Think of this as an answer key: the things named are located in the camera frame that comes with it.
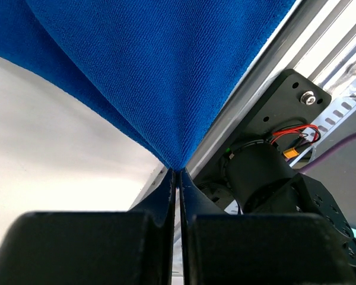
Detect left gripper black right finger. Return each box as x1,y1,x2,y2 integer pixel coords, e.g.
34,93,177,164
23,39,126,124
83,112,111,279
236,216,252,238
179,170,356,284

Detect slotted cable duct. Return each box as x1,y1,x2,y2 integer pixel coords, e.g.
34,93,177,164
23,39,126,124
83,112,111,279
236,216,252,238
289,87,356,167

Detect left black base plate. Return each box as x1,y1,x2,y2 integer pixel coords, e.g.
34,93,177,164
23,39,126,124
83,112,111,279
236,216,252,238
194,69,332,183

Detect aluminium mounting rail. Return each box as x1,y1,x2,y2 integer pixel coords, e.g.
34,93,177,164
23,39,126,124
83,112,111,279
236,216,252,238
130,0,356,208

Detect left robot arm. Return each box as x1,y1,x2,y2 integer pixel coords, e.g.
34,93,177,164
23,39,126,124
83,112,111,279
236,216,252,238
0,141,356,284

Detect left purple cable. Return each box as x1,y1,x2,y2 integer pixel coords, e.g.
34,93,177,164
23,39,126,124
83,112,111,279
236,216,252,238
296,129,356,175

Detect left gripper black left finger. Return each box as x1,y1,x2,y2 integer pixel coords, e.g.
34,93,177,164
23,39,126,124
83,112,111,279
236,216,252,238
0,170,176,284

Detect blue towel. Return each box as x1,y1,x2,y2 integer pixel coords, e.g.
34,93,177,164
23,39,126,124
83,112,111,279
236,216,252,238
0,1,294,170

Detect red and black power wires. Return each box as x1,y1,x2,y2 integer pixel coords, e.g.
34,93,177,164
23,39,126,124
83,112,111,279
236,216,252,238
269,123,322,161

